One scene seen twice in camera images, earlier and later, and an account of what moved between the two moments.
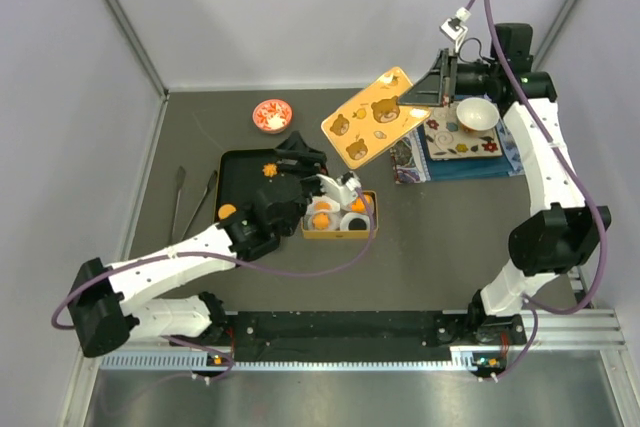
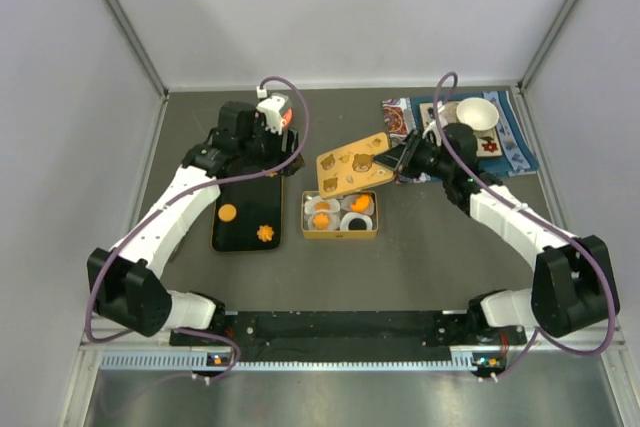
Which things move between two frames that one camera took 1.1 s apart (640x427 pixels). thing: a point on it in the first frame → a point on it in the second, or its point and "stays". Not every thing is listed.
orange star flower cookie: [321, 220] stays
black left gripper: [308, 161] → [280, 157]
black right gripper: [434, 88] → [401, 155]
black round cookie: [357, 224] stays
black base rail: [364, 335] stays
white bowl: [477, 113] stays
